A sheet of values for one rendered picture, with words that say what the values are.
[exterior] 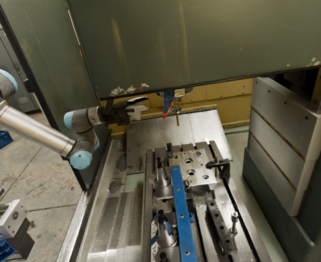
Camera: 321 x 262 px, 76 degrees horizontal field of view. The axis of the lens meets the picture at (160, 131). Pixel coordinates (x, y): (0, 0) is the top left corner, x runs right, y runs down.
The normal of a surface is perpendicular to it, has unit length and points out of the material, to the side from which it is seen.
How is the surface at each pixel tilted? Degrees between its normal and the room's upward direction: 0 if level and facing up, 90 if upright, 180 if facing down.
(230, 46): 90
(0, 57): 90
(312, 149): 90
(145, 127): 24
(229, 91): 90
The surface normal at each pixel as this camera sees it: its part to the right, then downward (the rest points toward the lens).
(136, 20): 0.04, 0.51
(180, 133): -0.12, -0.56
